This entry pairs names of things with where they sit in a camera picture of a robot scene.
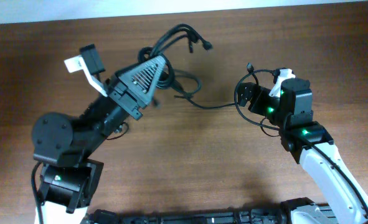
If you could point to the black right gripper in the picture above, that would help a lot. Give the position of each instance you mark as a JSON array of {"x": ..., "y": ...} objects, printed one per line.
[{"x": 263, "y": 94}]

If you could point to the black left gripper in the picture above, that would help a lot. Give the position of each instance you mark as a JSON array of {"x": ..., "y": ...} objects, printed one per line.
[{"x": 127, "y": 95}]

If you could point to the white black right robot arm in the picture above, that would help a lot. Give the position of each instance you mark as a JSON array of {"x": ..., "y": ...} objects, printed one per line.
[{"x": 312, "y": 147}]

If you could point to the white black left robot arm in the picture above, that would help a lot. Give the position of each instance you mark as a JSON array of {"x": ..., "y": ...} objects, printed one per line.
[{"x": 63, "y": 143}]

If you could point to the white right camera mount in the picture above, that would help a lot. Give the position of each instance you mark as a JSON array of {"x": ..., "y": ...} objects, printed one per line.
[{"x": 285, "y": 74}]

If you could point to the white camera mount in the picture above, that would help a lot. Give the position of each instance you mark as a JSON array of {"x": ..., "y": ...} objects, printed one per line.
[
  {"x": 285, "y": 74},
  {"x": 76, "y": 64}
]

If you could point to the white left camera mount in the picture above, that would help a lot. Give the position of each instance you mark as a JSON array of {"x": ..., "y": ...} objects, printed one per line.
[{"x": 76, "y": 64}]

